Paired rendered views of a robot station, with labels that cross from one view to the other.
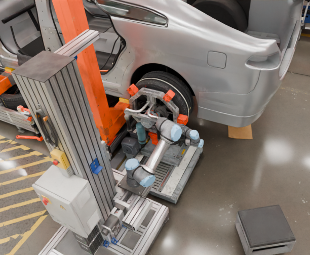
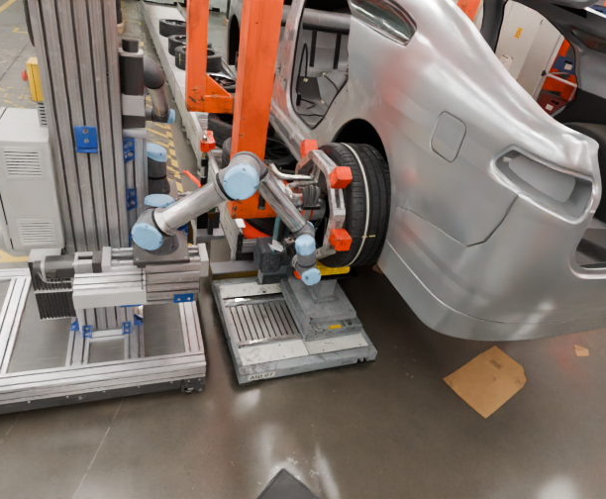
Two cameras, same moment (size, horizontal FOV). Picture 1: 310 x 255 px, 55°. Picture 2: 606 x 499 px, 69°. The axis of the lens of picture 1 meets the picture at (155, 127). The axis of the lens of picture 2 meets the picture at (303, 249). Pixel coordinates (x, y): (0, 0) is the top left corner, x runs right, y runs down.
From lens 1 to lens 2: 1.53 m
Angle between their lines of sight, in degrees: 27
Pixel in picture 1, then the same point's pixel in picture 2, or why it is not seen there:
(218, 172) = (358, 408)
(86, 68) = (247, 52)
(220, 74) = (441, 176)
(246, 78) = (480, 204)
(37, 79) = not seen: outside the picture
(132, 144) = (265, 250)
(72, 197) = not seen: outside the picture
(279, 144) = (534, 474)
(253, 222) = not seen: outside the picture
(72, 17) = not seen: outside the picture
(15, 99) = (217, 127)
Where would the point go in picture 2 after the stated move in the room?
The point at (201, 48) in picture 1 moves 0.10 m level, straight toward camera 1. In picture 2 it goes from (434, 101) to (418, 103)
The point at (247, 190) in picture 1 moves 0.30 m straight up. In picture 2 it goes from (373, 481) to (392, 444)
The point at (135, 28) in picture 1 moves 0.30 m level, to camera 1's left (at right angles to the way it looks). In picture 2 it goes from (366, 41) to (318, 27)
